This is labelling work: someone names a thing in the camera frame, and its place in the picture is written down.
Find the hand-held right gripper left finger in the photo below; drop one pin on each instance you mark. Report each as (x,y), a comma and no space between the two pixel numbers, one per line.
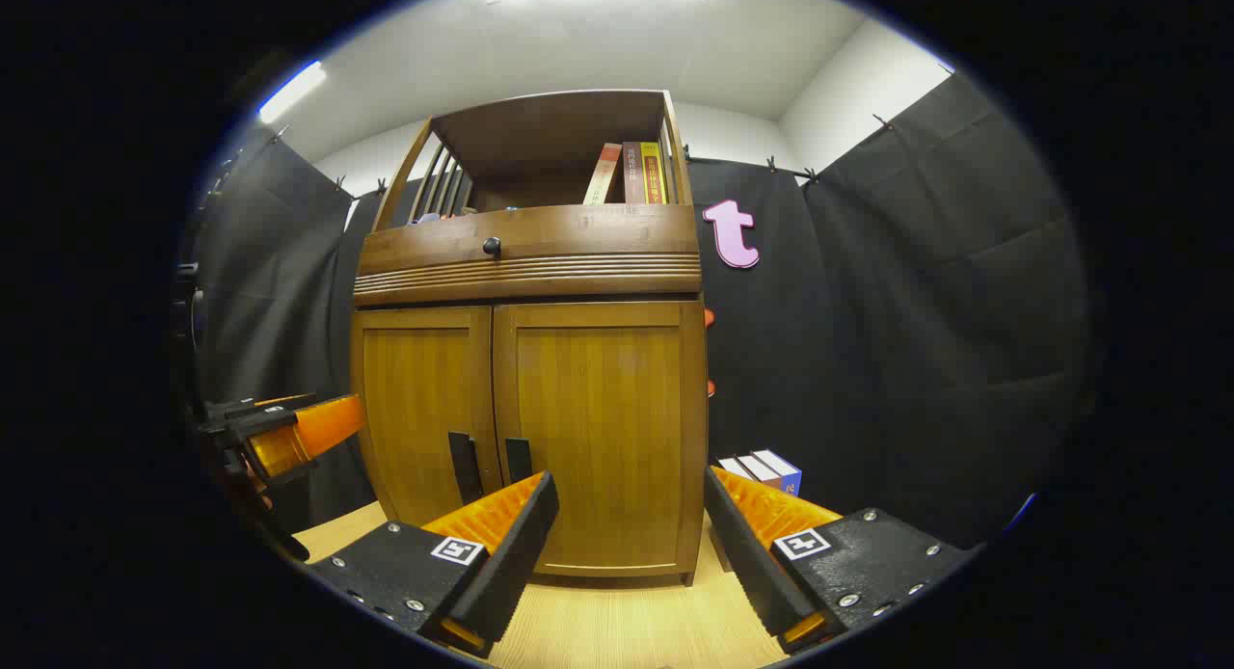
(516,553)

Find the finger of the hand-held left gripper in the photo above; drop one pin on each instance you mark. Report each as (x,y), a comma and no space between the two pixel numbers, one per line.
(323,423)

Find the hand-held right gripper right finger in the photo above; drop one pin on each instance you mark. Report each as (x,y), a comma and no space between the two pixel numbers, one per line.
(747,563)

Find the wooden cabinet door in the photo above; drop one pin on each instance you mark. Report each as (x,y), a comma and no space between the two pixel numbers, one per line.
(424,409)
(607,428)

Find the wooden double-door shoe cabinet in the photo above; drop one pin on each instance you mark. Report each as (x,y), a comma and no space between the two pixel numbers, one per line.
(540,264)

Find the reddish brown book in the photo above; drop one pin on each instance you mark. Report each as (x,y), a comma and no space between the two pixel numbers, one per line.
(760,469)

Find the dark brown book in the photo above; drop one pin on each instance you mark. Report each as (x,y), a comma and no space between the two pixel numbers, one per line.
(735,468)

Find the blue book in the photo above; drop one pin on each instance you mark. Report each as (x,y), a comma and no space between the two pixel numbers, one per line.
(783,471)

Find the small white object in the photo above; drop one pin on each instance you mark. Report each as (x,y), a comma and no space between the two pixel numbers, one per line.
(426,217)

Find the black round drawer knob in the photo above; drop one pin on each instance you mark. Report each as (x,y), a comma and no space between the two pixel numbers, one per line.
(492,246)

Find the black backdrop cloth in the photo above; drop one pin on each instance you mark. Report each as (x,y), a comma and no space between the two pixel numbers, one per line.
(916,312)

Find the wooden ribbed drawer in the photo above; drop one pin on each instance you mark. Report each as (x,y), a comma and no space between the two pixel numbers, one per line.
(578,254)

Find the beige and red book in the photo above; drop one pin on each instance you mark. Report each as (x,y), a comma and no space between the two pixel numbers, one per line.
(603,174)

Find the dark red book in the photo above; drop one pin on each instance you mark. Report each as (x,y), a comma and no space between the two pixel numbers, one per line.
(632,173)

